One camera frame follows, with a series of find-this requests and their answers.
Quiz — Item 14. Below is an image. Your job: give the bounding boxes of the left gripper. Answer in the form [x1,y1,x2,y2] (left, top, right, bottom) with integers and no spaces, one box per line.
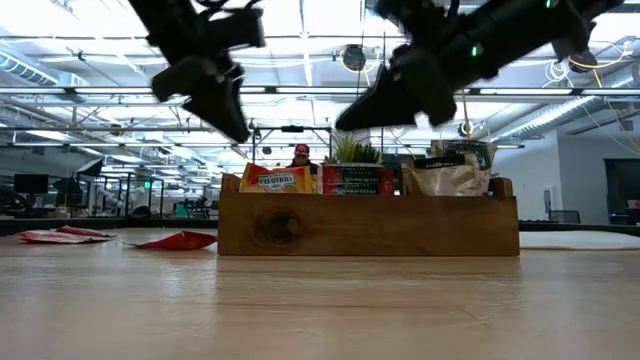
[151,49,251,144]

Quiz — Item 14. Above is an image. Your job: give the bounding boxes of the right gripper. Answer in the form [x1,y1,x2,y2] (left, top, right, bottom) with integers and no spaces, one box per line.
[335,34,496,132]

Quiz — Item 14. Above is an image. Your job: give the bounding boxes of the vanilla cinnamon apple tea bag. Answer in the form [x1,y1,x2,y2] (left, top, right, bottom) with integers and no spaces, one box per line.
[431,139,500,196]
[401,153,490,197]

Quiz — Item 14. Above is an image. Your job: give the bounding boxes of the strawberry sensation tea bag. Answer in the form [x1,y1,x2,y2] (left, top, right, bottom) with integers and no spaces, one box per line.
[12,229,115,245]
[53,224,120,239]
[319,164,397,196]
[121,230,220,252]

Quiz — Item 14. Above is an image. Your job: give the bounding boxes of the wooden three-compartment tray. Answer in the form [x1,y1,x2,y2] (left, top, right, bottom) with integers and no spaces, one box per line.
[217,173,521,258]

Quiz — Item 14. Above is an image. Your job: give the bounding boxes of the succulent in white patterned pot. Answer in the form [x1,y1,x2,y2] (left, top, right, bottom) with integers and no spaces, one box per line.
[322,129,385,169]

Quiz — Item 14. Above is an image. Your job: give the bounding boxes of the person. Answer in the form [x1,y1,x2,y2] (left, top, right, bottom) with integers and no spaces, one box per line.
[286,143,320,176]

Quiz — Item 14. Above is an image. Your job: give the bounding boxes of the dark background robot workstation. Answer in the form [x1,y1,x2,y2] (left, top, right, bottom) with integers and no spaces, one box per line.
[74,157,169,220]

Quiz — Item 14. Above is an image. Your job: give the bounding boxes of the black computer monitor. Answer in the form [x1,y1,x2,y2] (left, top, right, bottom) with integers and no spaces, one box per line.
[13,173,50,195]

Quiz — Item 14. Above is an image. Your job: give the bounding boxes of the grey office chair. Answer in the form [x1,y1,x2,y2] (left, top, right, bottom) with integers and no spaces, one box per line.
[548,209,582,225]

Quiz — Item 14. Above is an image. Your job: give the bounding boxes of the white round woven placemat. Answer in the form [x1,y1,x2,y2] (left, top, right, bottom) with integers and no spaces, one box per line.
[518,229,640,251]

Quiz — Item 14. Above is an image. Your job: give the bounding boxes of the yellow cable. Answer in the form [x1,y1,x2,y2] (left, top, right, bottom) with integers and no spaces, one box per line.
[459,89,475,139]

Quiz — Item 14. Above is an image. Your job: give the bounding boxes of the black ceiling cord reel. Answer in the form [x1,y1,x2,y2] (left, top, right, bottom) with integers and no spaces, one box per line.
[569,47,599,74]
[341,43,368,73]

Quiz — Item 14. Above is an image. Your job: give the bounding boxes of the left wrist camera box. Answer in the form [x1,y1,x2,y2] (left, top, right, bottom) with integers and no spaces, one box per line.
[199,5,267,51]

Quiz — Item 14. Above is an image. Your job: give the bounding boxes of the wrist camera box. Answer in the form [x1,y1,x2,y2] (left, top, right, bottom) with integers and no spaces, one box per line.
[199,5,267,51]
[374,0,451,47]

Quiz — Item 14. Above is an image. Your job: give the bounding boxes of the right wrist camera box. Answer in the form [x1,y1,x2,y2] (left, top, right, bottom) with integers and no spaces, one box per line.
[374,0,451,47]

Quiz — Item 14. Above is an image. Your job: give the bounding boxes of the black metal frame rig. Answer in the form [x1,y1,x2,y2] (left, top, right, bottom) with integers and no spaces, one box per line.
[251,124,335,161]

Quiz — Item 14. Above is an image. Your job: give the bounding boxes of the silver ventilation duct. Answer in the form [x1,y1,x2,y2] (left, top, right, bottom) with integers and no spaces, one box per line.
[492,95,612,146]

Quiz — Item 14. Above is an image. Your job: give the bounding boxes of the black aluminium table frame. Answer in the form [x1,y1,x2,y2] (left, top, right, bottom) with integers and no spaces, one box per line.
[0,215,640,240]

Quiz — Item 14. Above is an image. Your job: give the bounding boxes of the large dark wall display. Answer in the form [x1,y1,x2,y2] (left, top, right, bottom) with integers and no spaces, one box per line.
[604,158,640,217]

